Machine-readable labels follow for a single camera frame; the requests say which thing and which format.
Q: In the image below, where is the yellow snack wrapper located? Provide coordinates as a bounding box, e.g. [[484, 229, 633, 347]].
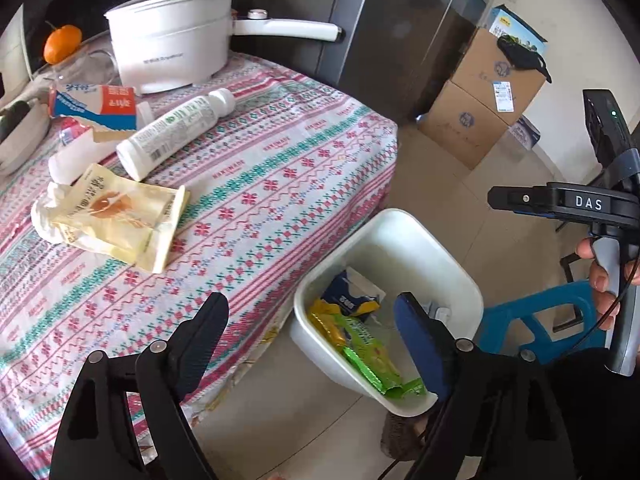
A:
[[307, 298, 347, 349]]

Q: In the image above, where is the upper cardboard box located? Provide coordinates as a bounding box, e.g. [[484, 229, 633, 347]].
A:
[[450, 28, 547, 126]]

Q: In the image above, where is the yellow transparent snack bag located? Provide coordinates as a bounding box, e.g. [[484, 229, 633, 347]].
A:
[[50, 164, 190, 273]]

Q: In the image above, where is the green snack wrapper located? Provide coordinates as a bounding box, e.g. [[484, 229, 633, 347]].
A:
[[337, 315, 426, 399]]

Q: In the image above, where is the patterned striped tablecloth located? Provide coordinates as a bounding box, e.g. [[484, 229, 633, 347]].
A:
[[1, 53, 398, 479]]

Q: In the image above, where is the person right hand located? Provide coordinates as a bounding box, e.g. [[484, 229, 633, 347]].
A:
[[576, 238, 620, 330]]

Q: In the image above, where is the white plastic trash bin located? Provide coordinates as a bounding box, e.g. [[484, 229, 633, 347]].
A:
[[290, 208, 484, 417]]

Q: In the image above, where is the orange tangerine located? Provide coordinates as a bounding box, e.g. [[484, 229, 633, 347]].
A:
[[43, 25, 82, 65]]

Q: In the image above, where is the torn blue white carton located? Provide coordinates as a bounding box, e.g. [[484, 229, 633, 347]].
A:
[[48, 84, 154, 143]]

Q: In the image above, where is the cardboard box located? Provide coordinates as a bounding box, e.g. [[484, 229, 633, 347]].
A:
[[418, 81, 508, 170], [450, 28, 547, 126]]

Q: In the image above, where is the white electric cooking pot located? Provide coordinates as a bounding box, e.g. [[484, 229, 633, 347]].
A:
[[105, 0, 343, 96]]

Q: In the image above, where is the white plastic drink bottle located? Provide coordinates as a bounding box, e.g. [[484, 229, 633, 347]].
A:
[[116, 88, 235, 182]]

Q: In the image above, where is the red milk drink can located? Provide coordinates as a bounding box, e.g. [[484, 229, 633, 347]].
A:
[[48, 128, 120, 185]]

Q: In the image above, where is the lower cardboard box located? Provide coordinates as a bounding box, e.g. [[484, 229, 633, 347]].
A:
[[418, 81, 508, 170]]

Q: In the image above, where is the black bag on box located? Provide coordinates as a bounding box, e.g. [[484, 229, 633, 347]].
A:
[[497, 35, 552, 84]]

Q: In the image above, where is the blue yellow wrapper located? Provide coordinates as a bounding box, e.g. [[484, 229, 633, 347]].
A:
[[320, 266, 386, 321]]

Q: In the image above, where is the dark grey refrigerator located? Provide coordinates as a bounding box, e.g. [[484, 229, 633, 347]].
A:
[[232, 0, 492, 124]]

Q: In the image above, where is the blue plastic stool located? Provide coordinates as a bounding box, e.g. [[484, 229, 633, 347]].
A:
[[474, 279, 622, 366]]

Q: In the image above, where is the white bowl with avocado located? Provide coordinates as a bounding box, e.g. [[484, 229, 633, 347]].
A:
[[0, 99, 50, 177]]

